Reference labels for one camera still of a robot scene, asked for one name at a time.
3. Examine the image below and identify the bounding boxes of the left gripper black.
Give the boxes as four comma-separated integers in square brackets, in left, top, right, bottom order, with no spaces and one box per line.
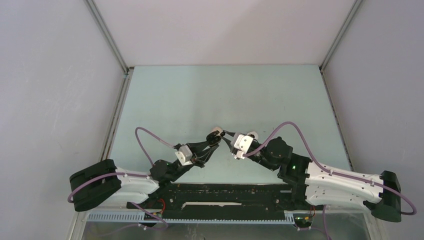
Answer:
[168,139,219,182]

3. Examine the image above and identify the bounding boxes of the pink earbud charging case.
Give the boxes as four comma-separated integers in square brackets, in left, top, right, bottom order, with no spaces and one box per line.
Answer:
[211,126,224,135]

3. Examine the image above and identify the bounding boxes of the white earbud charging case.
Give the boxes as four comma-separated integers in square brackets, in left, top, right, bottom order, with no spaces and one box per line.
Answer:
[247,131,259,140]

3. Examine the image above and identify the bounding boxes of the black earbud charging case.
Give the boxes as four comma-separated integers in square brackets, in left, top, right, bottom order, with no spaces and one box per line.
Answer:
[206,130,222,147]

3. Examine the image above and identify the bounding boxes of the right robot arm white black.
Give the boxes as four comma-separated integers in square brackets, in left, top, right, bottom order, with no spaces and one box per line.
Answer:
[224,132,402,223]

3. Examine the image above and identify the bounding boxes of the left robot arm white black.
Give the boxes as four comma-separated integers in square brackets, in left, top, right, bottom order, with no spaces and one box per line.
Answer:
[67,137,221,212]

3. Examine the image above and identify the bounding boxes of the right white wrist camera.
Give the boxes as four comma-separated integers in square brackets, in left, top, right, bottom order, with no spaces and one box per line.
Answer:
[233,132,255,160]

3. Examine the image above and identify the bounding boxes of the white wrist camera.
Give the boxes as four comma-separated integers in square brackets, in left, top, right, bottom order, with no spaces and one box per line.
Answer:
[175,144,193,166]
[233,132,255,160]

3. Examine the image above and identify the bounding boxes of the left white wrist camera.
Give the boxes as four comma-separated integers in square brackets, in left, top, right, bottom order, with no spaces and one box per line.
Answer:
[175,144,193,166]

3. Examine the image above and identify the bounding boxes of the white cable duct strip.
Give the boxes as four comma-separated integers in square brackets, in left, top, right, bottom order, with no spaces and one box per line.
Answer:
[86,211,296,225]

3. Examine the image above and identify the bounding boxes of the right aluminium frame post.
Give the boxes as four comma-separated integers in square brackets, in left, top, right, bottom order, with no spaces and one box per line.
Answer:
[319,0,364,74]

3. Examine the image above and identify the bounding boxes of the aluminium frame post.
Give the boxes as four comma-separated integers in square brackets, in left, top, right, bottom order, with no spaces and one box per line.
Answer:
[319,0,364,74]
[83,0,130,74]

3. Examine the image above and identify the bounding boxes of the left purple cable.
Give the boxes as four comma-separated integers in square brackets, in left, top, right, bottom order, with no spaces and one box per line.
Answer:
[67,126,176,231]

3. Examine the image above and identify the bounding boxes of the purple cable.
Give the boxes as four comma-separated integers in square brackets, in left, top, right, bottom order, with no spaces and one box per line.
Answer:
[67,126,176,231]
[243,121,418,240]

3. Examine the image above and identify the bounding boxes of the left aluminium frame post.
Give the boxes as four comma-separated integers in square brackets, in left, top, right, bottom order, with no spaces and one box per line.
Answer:
[83,0,130,74]

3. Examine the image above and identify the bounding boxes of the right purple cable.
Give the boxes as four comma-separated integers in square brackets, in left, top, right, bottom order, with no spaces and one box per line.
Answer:
[243,121,418,240]

